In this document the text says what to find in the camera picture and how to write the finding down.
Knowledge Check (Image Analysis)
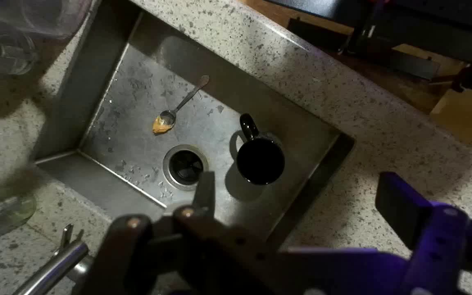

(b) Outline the black mug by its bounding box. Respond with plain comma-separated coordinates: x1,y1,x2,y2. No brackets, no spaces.
234,112,286,187

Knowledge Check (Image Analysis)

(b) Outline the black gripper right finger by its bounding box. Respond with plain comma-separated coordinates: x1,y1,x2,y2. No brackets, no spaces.
375,171,472,295

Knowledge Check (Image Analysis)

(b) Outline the stainless steel faucet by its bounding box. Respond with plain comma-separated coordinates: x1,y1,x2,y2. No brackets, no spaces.
11,223,93,295

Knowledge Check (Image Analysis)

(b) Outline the orange food scrap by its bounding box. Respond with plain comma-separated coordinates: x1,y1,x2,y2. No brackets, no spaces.
150,115,173,136

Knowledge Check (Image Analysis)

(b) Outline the metal spoon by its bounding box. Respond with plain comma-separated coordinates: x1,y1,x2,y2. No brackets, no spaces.
158,74,211,126

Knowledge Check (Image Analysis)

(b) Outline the stainless steel sink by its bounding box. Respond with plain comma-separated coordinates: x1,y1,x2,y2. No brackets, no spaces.
32,10,355,248

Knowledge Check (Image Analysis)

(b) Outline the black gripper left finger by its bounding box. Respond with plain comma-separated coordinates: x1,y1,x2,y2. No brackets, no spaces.
86,171,281,295

